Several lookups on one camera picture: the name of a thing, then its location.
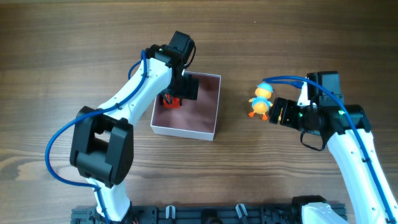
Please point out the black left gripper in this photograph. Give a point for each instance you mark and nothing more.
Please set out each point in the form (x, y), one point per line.
(190, 88)

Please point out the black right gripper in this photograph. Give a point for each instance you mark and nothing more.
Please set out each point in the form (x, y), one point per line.
(288, 106)

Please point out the red toy block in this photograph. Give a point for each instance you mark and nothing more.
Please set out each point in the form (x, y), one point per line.
(171, 102)

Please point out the yellow duck toy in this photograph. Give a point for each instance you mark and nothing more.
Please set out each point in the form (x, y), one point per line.
(260, 104)

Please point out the white box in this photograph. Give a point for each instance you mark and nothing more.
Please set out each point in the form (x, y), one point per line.
(194, 119)

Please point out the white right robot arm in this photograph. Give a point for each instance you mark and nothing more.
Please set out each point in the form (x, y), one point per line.
(346, 132)

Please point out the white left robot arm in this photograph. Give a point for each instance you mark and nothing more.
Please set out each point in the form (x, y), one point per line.
(103, 138)

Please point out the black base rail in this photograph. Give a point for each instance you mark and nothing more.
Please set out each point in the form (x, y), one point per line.
(280, 213)

